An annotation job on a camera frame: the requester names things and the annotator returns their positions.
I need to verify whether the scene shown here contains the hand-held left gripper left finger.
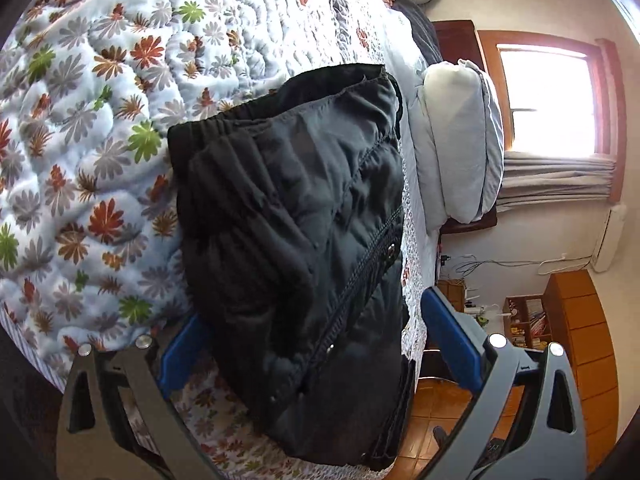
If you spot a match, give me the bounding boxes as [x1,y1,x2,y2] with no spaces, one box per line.
[55,315,221,480]

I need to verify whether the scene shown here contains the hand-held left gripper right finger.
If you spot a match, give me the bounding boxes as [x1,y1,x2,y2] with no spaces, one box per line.
[421,286,587,480]

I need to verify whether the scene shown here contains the black puffer jacket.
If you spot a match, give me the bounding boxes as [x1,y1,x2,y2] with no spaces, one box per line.
[167,62,418,472]

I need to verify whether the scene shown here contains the wooden desk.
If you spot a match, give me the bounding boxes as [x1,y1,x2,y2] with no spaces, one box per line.
[440,280,501,321]

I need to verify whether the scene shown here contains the wooden wardrobe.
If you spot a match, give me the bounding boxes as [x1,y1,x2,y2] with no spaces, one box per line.
[542,270,621,461]

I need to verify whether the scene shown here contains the light blue bed sheet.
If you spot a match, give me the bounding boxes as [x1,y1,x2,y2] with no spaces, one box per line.
[390,10,448,233]

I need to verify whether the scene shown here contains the grey curtain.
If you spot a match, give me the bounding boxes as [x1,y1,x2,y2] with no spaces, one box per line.
[497,152,617,213]

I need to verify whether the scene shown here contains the grey pillow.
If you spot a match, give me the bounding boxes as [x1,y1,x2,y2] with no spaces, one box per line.
[457,59,505,218]

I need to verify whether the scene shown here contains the white pillow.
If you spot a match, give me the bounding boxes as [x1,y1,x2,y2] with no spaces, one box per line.
[422,61,488,226]

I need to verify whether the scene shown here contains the wooden framed window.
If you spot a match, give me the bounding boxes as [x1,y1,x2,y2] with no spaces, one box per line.
[477,30,628,206]

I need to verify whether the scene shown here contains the floral quilt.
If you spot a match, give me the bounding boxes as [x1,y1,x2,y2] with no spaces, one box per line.
[0,0,441,480]

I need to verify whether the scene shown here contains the dark wooden headboard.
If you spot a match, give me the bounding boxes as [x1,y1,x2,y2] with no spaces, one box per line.
[432,20,498,236]

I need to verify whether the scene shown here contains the wall cables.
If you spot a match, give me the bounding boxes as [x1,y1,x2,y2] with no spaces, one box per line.
[440,255,596,276]

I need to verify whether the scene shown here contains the white wall heater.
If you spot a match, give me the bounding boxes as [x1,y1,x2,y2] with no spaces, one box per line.
[590,203,628,272]

